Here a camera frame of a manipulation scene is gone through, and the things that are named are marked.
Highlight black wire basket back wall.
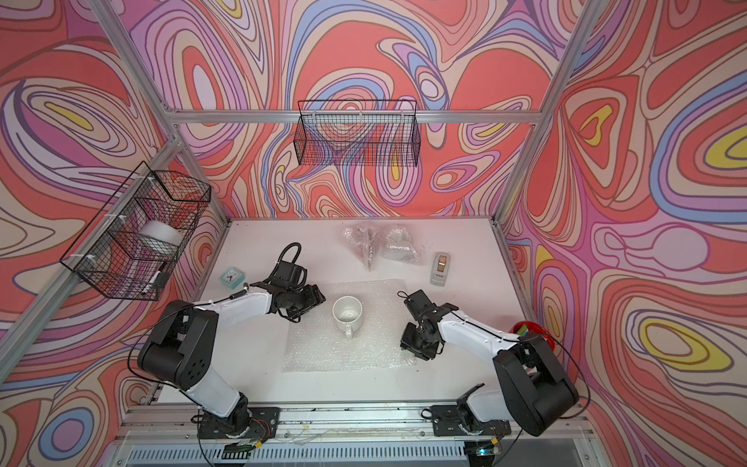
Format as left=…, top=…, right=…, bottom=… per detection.
left=293, top=98, right=421, bottom=167

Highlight marker in wire basket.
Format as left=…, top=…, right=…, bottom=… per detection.
left=143, top=270, right=168, bottom=294

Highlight white tape roll in basket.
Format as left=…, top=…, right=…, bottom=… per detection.
left=139, top=220, right=184, bottom=254

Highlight black wire basket left wall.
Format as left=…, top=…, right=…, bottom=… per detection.
left=60, top=163, right=212, bottom=302

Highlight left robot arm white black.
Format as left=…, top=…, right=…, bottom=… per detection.
left=137, top=242, right=326, bottom=439

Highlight red cup of markers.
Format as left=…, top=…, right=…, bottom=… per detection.
left=511, top=321, right=556, bottom=351

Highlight black wire basket wall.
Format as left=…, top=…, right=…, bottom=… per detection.
left=60, top=163, right=212, bottom=302
left=293, top=98, right=421, bottom=167

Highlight white ceramic mug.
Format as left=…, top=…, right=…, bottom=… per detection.
left=332, top=296, right=364, bottom=340

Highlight clear bubble wrap sheet top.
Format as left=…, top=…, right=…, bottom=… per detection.
left=381, top=225, right=419, bottom=264

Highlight clear bubble wrap sheet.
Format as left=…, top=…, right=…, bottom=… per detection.
left=342, top=223, right=381, bottom=272
left=381, top=225, right=419, bottom=264
left=282, top=279, right=416, bottom=373

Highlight grey tape dispenser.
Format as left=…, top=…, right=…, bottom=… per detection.
left=430, top=252, right=451, bottom=287

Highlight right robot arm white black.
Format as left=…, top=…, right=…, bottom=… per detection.
left=398, top=290, right=580, bottom=439

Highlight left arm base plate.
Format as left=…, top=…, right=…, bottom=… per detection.
left=191, top=407, right=280, bottom=442

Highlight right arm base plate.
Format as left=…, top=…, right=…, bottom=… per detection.
left=420, top=404, right=512, bottom=440

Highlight aluminium front rail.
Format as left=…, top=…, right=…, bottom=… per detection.
left=116, top=399, right=596, bottom=445

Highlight small teal alarm clock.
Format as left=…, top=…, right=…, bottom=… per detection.
left=220, top=267, right=245, bottom=290

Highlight clear bubble wrap sheet bottom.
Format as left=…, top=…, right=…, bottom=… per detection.
left=282, top=279, right=416, bottom=373

